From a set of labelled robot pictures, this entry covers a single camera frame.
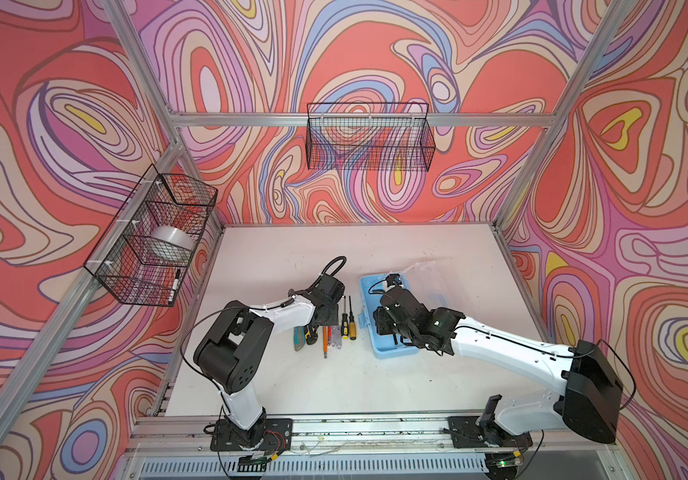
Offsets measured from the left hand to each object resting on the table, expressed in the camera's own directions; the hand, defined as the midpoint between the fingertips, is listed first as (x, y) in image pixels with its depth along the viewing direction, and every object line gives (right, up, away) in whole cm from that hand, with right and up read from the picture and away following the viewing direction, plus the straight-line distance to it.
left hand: (332, 314), depth 95 cm
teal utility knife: (-10, -6, -6) cm, 13 cm away
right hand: (+14, +1, -14) cm, 20 cm away
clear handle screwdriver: (+2, -6, -7) cm, 9 cm away
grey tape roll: (-38, +22, -25) cm, 50 cm away
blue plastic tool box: (+10, +12, -30) cm, 34 cm away
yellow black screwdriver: (+7, -3, -3) cm, 8 cm away
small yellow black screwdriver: (+4, -2, -4) cm, 6 cm away
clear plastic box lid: (+30, +10, -2) cm, 32 cm away
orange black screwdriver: (-2, -7, -7) cm, 10 cm away
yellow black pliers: (-6, -5, -7) cm, 10 cm away
